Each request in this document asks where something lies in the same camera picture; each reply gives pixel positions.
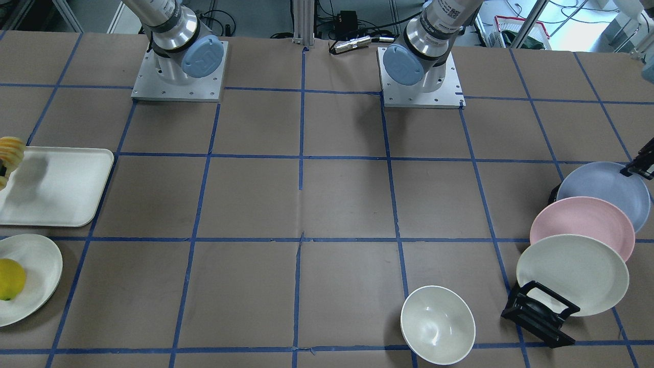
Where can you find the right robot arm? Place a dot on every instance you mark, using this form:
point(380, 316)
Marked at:
point(103, 91)

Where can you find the blue plate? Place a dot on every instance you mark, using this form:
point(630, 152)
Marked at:
point(604, 180)

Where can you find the pink plate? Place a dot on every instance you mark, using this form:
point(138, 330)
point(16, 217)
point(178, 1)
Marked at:
point(586, 216)

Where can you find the cream bowl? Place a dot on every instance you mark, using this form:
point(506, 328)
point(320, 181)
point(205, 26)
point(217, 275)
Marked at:
point(437, 325)

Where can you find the cream plate in rack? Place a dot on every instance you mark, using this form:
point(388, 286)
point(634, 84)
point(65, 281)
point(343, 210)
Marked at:
point(583, 270)

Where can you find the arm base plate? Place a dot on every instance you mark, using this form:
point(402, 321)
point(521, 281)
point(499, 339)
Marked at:
point(440, 89)
point(160, 79)

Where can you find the cream rectangular tray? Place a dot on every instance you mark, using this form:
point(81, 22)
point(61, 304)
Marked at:
point(56, 186)

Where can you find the striped bread loaf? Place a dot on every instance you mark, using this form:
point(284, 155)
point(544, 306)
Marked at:
point(12, 153)

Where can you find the yellow lemon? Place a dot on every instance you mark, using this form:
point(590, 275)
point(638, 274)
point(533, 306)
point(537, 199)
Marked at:
point(13, 279)

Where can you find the silver aluminium frame post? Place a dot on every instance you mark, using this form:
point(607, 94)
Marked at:
point(303, 17)

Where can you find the cream plate with lemon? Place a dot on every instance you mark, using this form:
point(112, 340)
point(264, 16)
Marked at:
point(42, 260)

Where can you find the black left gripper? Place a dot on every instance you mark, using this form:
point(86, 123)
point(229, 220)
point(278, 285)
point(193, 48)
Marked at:
point(641, 165)

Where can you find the black plate rack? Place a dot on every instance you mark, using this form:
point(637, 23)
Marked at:
point(543, 296)

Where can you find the silver metal connector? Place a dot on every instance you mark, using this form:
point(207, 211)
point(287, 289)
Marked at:
point(342, 46)

